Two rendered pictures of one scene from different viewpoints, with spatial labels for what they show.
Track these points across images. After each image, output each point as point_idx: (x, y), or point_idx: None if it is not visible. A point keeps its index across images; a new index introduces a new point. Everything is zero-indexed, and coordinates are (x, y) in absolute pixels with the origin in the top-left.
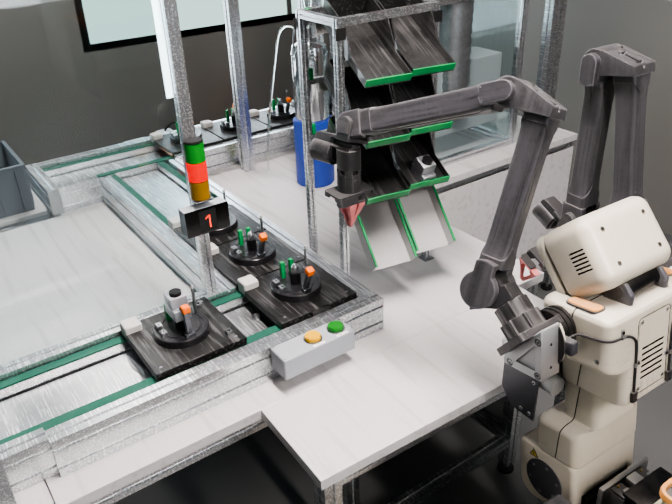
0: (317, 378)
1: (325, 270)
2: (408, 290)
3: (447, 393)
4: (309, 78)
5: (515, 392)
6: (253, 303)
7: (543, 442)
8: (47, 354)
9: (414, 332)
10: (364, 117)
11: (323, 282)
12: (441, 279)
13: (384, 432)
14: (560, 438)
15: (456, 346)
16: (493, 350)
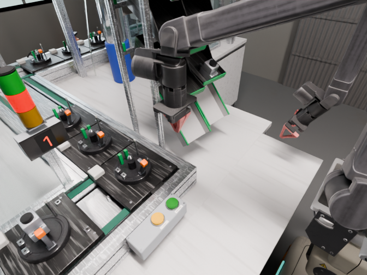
0: (165, 243)
1: (149, 148)
2: (201, 148)
3: (260, 235)
4: (113, 3)
5: (319, 238)
6: (103, 189)
7: (336, 264)
8: None
9: (217, 182)
10: (192, 25)
11: (151, 160)
12: (218, 136)
13: None
14: (357, 268)
15: (248, 189)
16: (271, 187)
